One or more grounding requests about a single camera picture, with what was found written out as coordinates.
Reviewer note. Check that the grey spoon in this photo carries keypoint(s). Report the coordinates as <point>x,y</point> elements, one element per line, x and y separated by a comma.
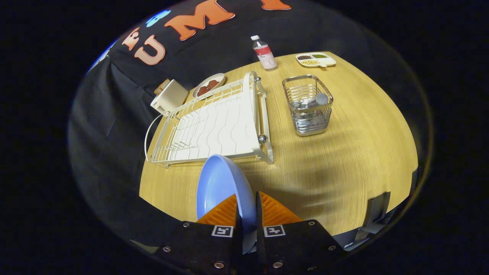
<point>321,99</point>

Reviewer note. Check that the white toaster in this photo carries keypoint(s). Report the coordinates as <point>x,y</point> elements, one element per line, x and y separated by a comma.
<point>170,98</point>

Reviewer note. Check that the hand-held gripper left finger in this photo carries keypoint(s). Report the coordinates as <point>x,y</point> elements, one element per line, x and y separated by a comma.
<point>198,244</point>

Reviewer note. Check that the white divided tray with beans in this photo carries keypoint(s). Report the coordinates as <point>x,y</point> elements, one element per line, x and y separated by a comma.
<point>324,61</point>

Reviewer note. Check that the clear bottle with red label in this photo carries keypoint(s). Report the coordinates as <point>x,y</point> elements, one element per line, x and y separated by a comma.
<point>266,55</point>

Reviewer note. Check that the blue plate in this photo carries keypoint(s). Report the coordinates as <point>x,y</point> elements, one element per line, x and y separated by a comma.
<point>219,183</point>

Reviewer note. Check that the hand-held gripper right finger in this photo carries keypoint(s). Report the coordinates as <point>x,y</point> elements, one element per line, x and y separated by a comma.
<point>294,244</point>

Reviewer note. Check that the beige plate with meat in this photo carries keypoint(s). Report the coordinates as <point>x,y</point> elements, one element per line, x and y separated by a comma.
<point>221,77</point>

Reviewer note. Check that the grey table frame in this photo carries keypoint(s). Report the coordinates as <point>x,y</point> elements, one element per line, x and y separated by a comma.
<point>378,208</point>

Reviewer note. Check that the black backdrop cloth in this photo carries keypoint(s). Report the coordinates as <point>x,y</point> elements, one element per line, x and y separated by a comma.
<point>107,133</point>

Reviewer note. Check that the red meat piece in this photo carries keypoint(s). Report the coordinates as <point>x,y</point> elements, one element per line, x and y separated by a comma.
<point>203,91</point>
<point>212,84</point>

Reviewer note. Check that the toast slice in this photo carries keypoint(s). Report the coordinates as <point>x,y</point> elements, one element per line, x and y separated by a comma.
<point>165,83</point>
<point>159,90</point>

